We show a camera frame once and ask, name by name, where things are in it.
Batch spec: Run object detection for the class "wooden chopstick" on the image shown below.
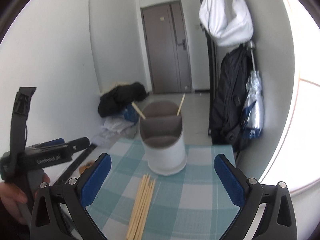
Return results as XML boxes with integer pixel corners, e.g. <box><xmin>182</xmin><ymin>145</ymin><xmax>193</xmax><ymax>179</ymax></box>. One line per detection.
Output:
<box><xmin>129</xmin><ymin>174</ymin><xmax>150</xmax><ymax>239</ymax></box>
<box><xmin>127</xmin><ymin>174</ymin><xmax>155</xmax><ymax>239</ymax></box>
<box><xmin>131</xmin><ymin>102</ymin><xmax>146</xmax><ymax>120</ymax></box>
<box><xmin>134</xmin><ymin>179</ymin><xmax>156</xmax><ymax>240</ymax></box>
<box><xmin>176</xmin><ymin>94</ymin><xmax>185</xmax><ymax>116</ymax></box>
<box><xmin>126</xmin><ymin>174</ymin><xmax>148</xmax><ymax>239</ymax></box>

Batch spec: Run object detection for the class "person's left hand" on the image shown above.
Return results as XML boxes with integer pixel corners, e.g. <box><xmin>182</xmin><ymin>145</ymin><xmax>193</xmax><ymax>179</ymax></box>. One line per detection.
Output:
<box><xmin>1</xmin><ymin>181</ymin><xmax>28</xmax><ymax>225</ymax></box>

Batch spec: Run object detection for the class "teal plaid placemat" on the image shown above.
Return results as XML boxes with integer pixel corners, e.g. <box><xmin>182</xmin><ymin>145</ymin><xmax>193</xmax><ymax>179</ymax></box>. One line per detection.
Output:
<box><xmin>87</xmin><ymin>139</ymin><xmax>238</xmax><ymax>239</ymax></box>

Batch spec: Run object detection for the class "grey plastic parcel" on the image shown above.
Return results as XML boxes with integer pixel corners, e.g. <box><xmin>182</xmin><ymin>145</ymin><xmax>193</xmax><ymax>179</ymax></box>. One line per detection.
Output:
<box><xmin>91</xmin><ymin>126</ymin><xmax>137</xmax><ymax>148</ymax></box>

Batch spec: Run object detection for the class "white plastic parcel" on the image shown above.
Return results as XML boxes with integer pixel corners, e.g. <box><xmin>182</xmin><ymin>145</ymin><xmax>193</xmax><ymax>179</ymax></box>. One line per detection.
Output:
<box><xmin>103</xmin><ymin>116</ymin><xmax>134</xmax><ymax>135</ymax></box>

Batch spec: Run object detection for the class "silver folded umbrella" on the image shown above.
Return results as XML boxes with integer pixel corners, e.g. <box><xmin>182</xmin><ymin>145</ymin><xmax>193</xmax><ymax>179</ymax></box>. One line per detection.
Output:
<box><xmin>241</xmin><ymin>41</ymin><xmax>264</xmax><ymax>140</ymax></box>

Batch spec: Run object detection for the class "black jacket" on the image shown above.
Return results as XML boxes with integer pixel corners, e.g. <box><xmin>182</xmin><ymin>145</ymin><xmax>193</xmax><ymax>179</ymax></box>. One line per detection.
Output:
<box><xmin>98</xmin><ymin>82</ymin><xmax>150</xmax><ymax>118</ymax></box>

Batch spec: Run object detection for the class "cream cloth bundle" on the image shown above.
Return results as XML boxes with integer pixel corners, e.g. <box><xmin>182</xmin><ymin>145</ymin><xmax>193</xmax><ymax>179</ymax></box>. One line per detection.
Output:
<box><xmin>105</xmin><ymin>81</ymin><xmax>131</xmax><ymax>92</ymax></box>

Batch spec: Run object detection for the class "white grey utensil holder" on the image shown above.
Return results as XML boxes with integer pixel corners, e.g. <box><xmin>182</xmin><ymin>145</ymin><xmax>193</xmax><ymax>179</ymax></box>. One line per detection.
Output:
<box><xmin>139</xmin><ymin>100</ymin><xmax>187</xmax><ymax>176</ymax></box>

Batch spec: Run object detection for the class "black backpack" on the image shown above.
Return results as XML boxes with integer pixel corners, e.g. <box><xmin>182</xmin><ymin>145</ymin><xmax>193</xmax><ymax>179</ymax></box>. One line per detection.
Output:
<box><xmin>209</xmin><ymin>44</ymin><xmax>252</xmax><ymax>152</ymax></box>

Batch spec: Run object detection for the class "grey entrance door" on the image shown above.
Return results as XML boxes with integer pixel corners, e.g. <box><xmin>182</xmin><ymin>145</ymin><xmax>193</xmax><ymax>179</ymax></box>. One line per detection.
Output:
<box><xmin>141</xmin><ymin>1</ymin><xmax>193</xmax><ymax>94</ymax></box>

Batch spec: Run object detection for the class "white hanging bag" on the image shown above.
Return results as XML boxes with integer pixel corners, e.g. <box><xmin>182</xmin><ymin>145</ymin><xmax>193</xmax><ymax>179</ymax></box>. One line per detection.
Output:
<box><xmin>199</xmin><ymin>0</ymin><xmax>254</xmax><ymax>47</ymax></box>

